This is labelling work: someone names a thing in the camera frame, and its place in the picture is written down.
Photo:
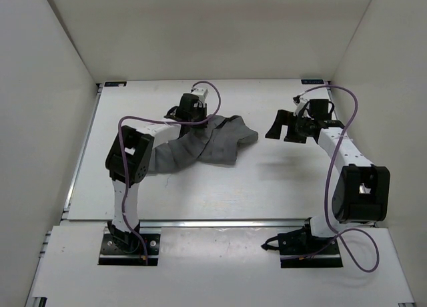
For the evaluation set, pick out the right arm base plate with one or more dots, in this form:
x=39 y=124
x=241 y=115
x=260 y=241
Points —
x=299 y=249

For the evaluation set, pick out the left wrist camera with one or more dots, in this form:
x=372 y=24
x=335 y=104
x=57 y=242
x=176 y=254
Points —
x=200 y=92

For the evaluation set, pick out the aluminium table front rail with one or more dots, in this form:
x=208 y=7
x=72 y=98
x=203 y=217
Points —
x=266 y=223

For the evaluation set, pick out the blue table label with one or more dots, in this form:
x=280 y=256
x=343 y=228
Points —
x=312 y=81
x=115 y=84

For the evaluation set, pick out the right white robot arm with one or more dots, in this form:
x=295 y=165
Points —
x=362 y=190

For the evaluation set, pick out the right blue table label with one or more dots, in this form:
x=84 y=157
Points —
x=312 y=81

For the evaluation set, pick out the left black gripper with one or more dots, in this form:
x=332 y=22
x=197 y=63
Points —
x=203 y=111

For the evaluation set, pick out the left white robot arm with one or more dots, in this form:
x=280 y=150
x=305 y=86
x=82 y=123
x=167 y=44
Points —
x=131 y=155

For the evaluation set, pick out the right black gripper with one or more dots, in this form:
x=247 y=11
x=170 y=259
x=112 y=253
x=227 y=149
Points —
x=285 y=118

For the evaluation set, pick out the grey pleated skirt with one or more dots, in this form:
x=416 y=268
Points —
x=216 y=144

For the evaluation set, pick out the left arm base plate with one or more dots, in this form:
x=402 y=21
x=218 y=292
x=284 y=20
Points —
x=112 y=254

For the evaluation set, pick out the left blue table label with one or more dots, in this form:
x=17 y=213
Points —
x=115 y=84

